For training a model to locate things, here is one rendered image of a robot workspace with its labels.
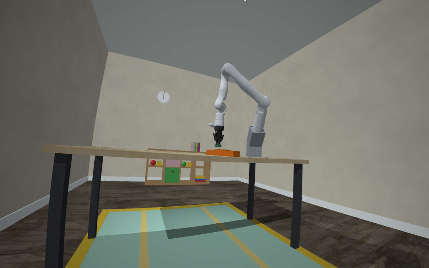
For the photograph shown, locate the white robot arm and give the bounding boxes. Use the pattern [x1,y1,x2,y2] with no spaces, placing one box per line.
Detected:
[209,63,270,132]

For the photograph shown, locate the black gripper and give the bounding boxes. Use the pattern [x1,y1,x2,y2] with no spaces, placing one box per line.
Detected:
[213,125,224,146]

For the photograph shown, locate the orange three-compartment bin rack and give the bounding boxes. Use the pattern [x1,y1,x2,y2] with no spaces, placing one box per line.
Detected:
[206,149,240,157]

